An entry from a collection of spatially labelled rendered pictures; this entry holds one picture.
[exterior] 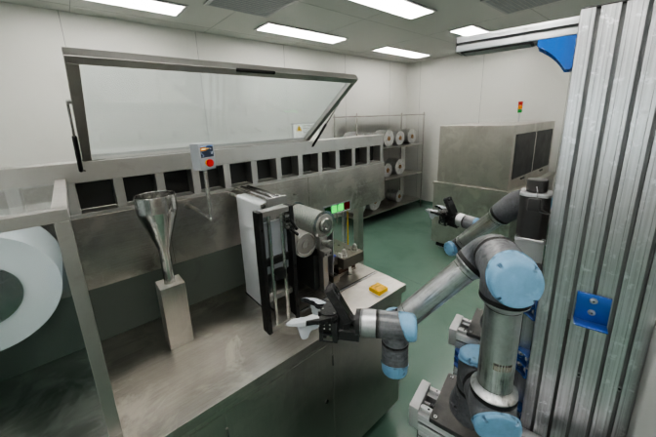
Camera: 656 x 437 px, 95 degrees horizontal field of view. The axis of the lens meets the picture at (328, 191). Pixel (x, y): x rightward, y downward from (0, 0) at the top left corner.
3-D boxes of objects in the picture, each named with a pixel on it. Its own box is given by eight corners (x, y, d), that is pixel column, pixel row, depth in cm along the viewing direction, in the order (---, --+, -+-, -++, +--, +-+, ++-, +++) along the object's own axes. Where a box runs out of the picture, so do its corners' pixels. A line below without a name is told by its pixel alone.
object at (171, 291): (165, 357, 117) (139, 218, 104) (157, 338, 127) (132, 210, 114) (202, 339, 126) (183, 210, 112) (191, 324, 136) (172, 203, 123)
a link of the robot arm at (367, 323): (375, 317, 81) (376, 303, 89) (358, 316, 82) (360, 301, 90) (375, 343, 82) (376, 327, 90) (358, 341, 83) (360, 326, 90)
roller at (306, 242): (297, 259, 147) (296, 236, 145) (270, 245, 166) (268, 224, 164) (316, 252, 155) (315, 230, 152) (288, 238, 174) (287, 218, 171)
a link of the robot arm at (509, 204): (525, 212, 116) (449, 262, 153) (541, 207, 120) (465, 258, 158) (506, 187, 121) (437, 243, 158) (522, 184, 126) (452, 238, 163)
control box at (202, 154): (204, 171, 110) (200, 143, 108) (192, 170, 114) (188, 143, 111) (219, 168, 116) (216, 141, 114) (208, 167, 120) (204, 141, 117)
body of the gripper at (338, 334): (316, 341, 85) (358, 346, 83) (315, 312, 84) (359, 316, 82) (322, 327, 92) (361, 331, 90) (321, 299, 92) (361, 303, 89)
